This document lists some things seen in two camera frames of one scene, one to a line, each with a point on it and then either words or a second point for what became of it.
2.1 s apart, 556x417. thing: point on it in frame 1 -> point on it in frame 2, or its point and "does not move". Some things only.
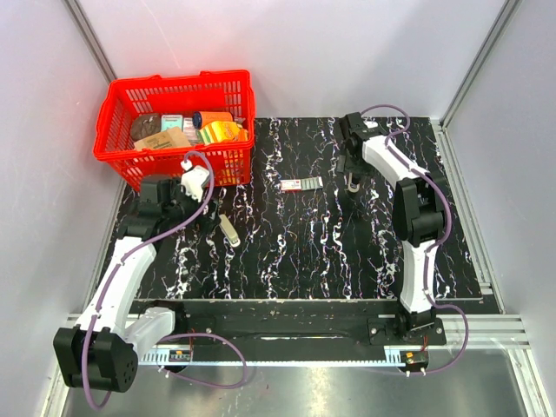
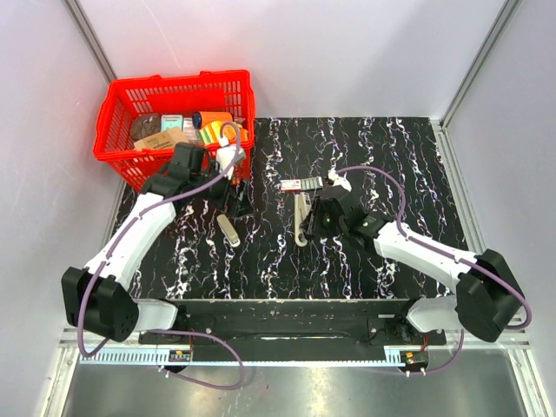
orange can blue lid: [201, 118] does not move
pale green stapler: [229, 231] does not move
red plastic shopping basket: [180, 94] does not move
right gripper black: [345, 165] -> [312, 224]
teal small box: [171, 121] does not move
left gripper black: [207, 223] -> [237, 205]
